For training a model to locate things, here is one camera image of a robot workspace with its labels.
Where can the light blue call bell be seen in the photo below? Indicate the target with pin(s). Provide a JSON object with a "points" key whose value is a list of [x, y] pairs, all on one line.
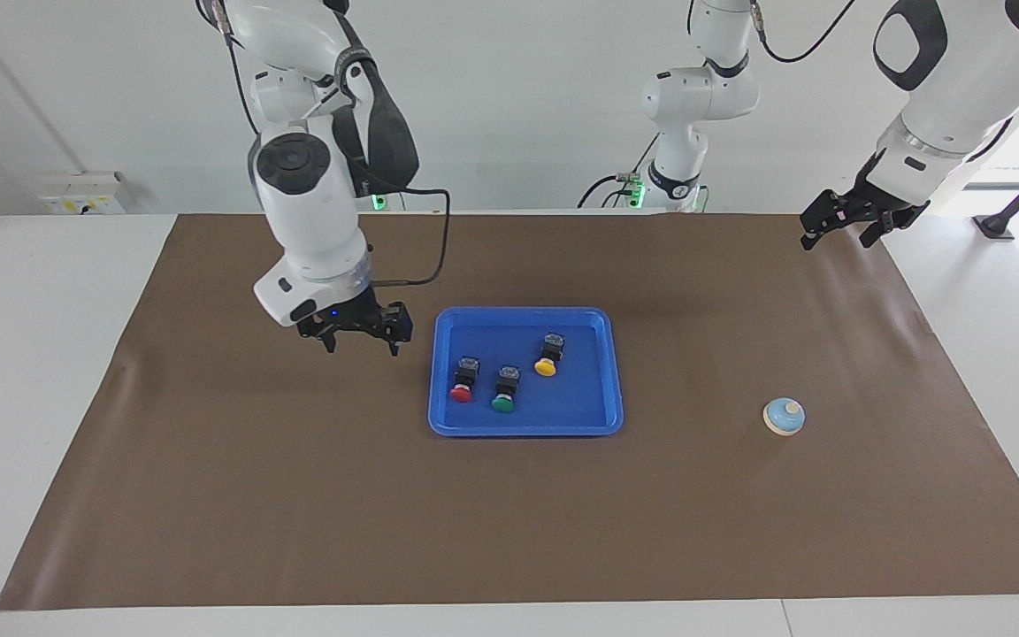
{"points": [[784, 418]]}

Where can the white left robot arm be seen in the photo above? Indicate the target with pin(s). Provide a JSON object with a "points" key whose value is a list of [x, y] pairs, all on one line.
{"points": [[961, 80]]}

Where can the green push button switch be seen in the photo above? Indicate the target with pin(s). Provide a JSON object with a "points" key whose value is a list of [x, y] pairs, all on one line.
{"points": [[505, 394]]}

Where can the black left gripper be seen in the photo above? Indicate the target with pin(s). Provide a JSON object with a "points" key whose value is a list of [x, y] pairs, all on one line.
{"points": [[890, 211]]}

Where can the blue plastic tray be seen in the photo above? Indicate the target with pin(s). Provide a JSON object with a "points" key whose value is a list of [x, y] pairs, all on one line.
{"points": [[580, 398]]}

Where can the white wall socket box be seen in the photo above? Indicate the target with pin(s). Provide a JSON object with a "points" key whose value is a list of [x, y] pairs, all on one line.
{"points": [[80, 195]]}

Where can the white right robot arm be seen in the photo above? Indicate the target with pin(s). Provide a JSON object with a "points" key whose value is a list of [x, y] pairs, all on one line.
{"points": [[315, 221]]}

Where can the red push button switch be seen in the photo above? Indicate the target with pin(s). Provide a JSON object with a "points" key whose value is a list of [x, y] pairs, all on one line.
{"points": [[463, 382]]}

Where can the yellow push button switch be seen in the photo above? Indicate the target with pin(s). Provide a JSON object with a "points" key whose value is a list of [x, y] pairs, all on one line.
{"points": [[547, 358]]}

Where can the brown table mat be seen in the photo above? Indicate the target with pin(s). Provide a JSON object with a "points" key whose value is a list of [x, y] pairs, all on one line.
{"points": [[341, 513]]}

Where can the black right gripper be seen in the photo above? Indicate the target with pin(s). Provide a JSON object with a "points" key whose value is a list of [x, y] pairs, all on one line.
{"points": [[350, 317]]}

